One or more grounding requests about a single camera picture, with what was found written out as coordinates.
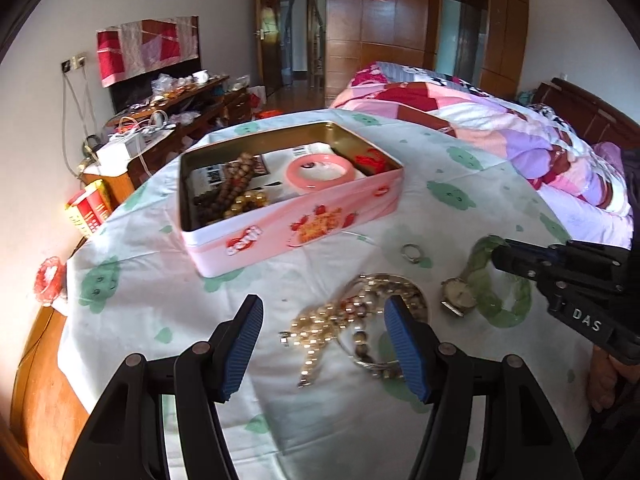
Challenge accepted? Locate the white box on cabinet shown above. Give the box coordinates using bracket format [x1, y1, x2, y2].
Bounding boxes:
[96, 133, 145, 166]

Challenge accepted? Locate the gold pearl bead necklace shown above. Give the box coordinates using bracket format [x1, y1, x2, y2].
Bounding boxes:
[222, 188, 271, 220]

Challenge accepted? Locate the white mug on cabinet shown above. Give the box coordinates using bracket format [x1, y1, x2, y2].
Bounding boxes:
[192, 70, 209, 86]

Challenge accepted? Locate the red yellow gift box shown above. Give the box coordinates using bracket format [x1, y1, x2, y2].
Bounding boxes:
[65, 179, 113, 237]

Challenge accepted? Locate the right hand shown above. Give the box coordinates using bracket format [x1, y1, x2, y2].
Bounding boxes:
[586, 346, 622, 413]

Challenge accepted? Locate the wooden wardrobe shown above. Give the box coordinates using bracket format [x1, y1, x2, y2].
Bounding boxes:
[324, 0, 529, 101]

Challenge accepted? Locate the black hanging cable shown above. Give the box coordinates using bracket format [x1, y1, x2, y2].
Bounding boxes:
[60, 69, 101, 176]

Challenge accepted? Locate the green jade bracelet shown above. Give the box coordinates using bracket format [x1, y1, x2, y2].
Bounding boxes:
[459, 235, 534, 330]

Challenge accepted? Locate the red tassel pendant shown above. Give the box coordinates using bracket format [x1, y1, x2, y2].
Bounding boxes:
[354, 148, 393, 176]

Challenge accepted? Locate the newspaper lining in tin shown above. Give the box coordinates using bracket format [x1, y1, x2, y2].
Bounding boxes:
[186, 142, 364, 200]

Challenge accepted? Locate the wall power socket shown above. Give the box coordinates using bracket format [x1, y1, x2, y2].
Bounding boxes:
[61, 53, 86, 74]

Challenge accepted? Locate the pink jade bangle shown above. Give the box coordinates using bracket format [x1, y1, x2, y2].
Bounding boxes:
[285, 153, 356, 193]

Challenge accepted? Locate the black television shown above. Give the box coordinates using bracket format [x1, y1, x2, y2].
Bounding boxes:
[105, 48, 202, 112]

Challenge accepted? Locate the pink Genji tin box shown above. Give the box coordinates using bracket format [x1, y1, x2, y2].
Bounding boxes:
[178, 110, 404, 278]

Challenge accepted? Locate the brown wooden bead mala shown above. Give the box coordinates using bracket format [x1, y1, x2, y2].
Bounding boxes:
[188, 152, 256, 226]

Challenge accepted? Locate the red net covered cup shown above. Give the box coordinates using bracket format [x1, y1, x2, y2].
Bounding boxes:
[32, 256, 66, 307]

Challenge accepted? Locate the green cloud print tablecloth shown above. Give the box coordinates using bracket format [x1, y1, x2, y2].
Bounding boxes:
[58, 110, 591, 479]

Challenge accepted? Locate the wristwatch with white dial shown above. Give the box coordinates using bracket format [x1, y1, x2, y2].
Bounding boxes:
[440, 278, 477, 318]

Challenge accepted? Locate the red white patchwork cloth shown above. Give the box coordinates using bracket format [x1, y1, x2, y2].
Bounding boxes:
[96, 15, 200, 88]

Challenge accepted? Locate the wooden bed headboard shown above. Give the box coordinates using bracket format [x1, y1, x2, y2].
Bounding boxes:
[533, 78, 639, 150]

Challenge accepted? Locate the wooden room door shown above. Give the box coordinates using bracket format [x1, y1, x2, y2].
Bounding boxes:
[255, 0, 283, 96]

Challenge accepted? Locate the pink patchwork quilt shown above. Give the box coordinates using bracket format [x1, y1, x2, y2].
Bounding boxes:
[331, 62, 634, 247]

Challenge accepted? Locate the white pearl necklace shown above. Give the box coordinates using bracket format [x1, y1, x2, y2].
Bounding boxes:
[278, 278, 392, 389]

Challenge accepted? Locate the wooden TV cabinet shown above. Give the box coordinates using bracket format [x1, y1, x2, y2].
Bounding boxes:
[79, 76, 252, 205]

